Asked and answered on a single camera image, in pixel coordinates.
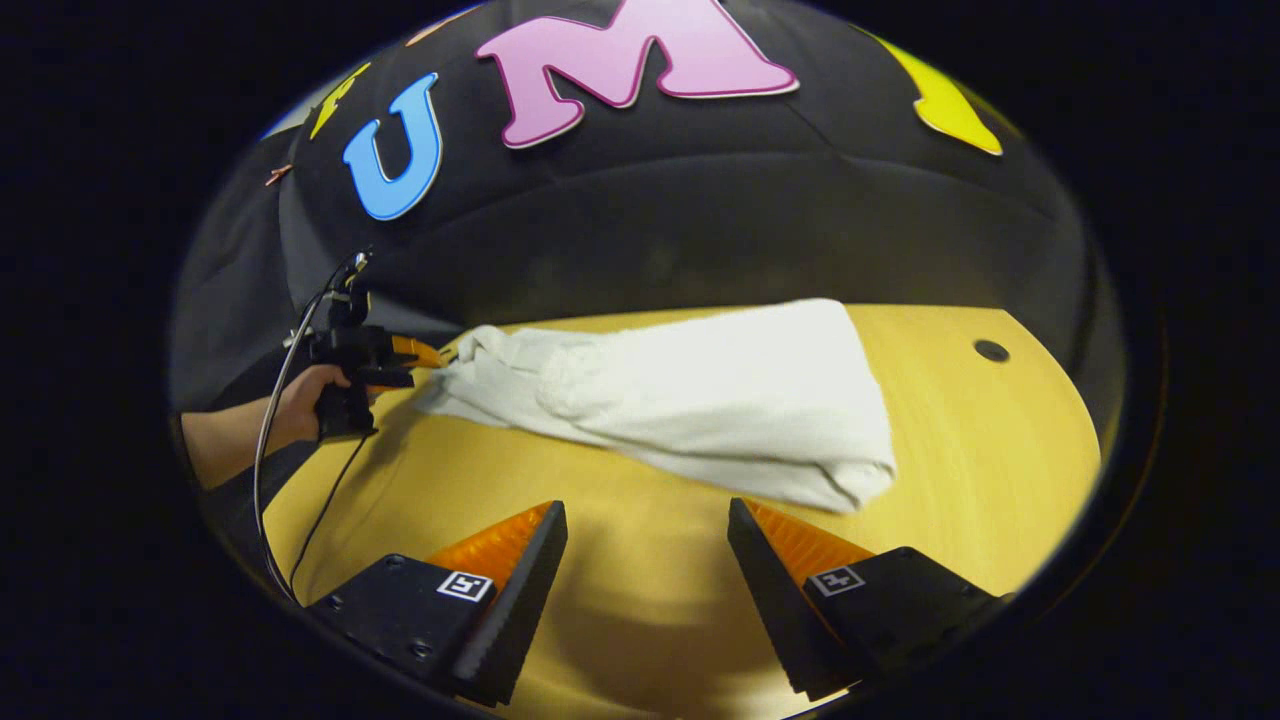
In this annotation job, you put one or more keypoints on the white jeans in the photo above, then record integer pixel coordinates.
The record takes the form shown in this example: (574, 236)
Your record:
(700, 390)

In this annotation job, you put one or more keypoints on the black backdrop cloth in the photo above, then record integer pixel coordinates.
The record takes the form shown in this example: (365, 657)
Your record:
(700, 220)

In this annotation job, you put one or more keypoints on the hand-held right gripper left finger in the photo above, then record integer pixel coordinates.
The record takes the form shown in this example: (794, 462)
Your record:
(520, 615)

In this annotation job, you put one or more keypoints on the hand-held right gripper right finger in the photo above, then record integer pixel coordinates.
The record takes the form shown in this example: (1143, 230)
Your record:
(775, 600)

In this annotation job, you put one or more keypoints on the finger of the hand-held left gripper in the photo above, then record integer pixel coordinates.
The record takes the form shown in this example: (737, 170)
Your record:
(415, 352)
(385, 378)

